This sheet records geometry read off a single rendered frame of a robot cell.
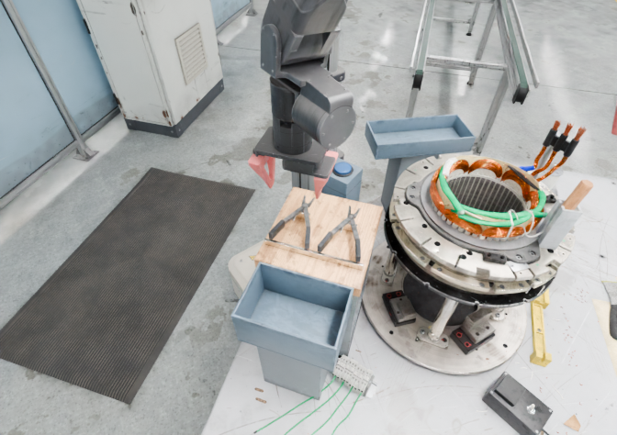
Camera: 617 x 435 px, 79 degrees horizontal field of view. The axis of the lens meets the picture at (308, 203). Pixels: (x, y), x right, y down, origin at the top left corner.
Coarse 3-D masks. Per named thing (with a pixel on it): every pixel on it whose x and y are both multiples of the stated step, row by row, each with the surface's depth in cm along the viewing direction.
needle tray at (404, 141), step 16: (368, 128) 94; (384, 128) 98; (400, 128) 99; (416, 128) 99; (432, 128) 100; (448, 128) 100; (464, 128) 95; (384, 144) 88; (400, 144) 89; (416, 144) 90; (432, 144) 90; (448, 144) 91; (464, 144) 92; (400, 160) 95; (416, 160) 95; (384, 192) 111; (384, 208) 113
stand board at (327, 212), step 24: (312, 192) 77; (312, 216) 72; (336, 216) 72; (360, 216) 72; (288, 240) 67; (312, 240) 67; (336, 240) 67; (288, 264) 64; (312, 264) 64; (336, 264) 64; (360, 288) 60
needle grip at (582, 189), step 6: (582, 180) 54; (588, 180) 54; (576, 186) 55; (582, 186) 54; (588, 186) 53; (576, 192) 55; (582, 192) 54; (588, 192) 54; (570, 198) 56; (576, 198) 55; (582, 198) 55; (564, 204) 57; (570, 204) 56; (576, 204) 56
